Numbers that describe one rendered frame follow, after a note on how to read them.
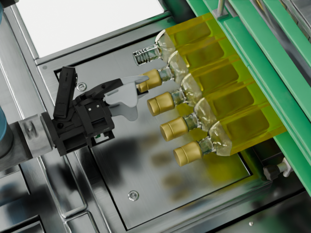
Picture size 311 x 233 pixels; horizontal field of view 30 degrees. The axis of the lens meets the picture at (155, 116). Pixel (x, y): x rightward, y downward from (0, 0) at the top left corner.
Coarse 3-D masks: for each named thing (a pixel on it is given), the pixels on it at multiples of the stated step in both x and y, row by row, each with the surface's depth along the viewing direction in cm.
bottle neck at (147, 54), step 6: (144, 48) 116; (150, 48) 116; (156, 48) 116; (132, 54) 117; (138, 54) 115; (144, 54) 115; (150, 54) 116; (156, 54) 116; (138, 60) 115; (144, 60) 115; (150, 60) 116
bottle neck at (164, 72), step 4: (160, 68) 114; (164, 68) 113; (168, 68) 113; (160, 72) 113; (164, 72) 113; (168, 72) 113; (160, 76) 113; (164, 76) 113; (168, 76) 113; (164, 80) 114
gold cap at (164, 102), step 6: (156, 96) 111; (162, 96) 110; (168, 96) 110; (150, 102) 109; (156, 102) 109; (162, 102) 110; (168, 102) 110; (150, 108) 110; (156, 108) 109; (162, 108) 110; (168, 108) 110; (156, 114) 110
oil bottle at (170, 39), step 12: (180, 24) 117; (192, 24) 117; (204, 24) 117; (216, 24) 117; (168, 36) 116; (180, 36) 116; (192, 36) 116; (204, 36) 116; (168, 48) 114; (180, 48) 115
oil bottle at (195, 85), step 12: (228, 60) 113; (240, 60) 113; (192, 72) 111; (204, 72) 111; (216, 72) 111; (228, 72) 111; (240, 72) 111; (180, 84) 112; (192, 84) 110; (204, 84) 110; (216, 84) 110; (228, 84) 111; (192, 96) 110; (204, 96) 110
